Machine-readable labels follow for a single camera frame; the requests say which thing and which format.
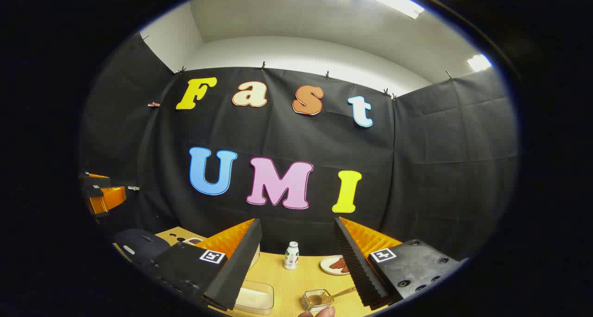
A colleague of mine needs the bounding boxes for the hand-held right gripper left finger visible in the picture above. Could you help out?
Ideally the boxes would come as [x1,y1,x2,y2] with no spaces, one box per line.
[148,218,263,312]

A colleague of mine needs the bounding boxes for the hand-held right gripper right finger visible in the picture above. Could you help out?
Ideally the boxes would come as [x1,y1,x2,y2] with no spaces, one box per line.
[334,216,464,308]

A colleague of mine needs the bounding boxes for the wooden spoon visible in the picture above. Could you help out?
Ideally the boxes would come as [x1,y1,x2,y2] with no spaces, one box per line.
[308,287,357,307]

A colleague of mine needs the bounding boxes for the black backdrop cloth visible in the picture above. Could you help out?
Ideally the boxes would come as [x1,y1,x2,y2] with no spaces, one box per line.
[80,32,518,262]

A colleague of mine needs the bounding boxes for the white green-label bottle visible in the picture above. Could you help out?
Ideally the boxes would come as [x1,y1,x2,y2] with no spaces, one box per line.
[284,241,300,270]

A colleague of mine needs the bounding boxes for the small ceiling light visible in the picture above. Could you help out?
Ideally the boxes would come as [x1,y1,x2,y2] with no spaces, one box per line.
[467,54,492,72]

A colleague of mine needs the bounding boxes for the clear plastic box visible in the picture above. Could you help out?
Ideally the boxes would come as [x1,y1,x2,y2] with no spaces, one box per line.
[234,280,274,315]

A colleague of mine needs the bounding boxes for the dark silver rice cooker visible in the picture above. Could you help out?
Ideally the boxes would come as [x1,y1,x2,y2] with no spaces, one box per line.
[113,229,170,265]

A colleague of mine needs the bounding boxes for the white round plate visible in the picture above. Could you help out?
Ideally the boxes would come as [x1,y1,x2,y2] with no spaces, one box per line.
[320,255,351,276]

